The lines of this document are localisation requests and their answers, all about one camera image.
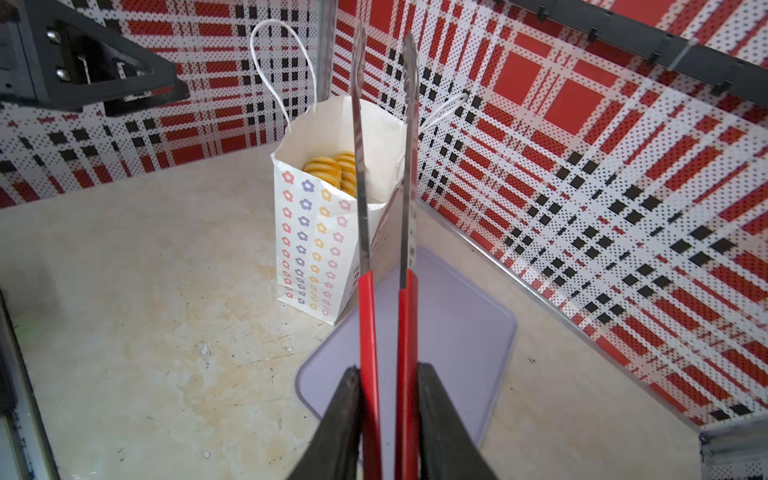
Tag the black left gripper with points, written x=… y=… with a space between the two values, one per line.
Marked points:
x=55 y=58

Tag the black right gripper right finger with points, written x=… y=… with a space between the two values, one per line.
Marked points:
x=446 y=448

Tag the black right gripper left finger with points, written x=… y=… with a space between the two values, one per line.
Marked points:
x=334 y=449

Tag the white printed paper bag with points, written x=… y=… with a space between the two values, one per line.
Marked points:
x=325 y=237

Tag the long ridged bread loaf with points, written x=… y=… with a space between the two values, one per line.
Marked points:
x=326 y=169

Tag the lilac plastic tray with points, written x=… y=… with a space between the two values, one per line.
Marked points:
x=462 y=332

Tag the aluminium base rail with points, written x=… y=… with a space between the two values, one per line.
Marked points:
x=26 y=452

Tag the black wall hook rail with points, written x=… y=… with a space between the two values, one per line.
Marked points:
x=720 y=43

